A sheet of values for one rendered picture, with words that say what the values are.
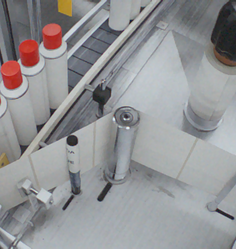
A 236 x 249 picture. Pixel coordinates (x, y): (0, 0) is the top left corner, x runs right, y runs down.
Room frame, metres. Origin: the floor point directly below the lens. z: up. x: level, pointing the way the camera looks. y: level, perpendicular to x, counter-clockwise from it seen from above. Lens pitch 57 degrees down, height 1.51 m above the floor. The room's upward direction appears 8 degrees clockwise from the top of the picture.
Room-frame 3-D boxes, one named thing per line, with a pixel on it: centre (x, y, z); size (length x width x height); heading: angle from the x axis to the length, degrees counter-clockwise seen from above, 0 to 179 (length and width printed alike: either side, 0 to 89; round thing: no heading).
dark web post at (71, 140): (0.25, 0.06, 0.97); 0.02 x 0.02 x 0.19
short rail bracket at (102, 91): (0.45, 0.04, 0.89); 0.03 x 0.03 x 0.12; 67
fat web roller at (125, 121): (0.30, -0.01, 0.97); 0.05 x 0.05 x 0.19
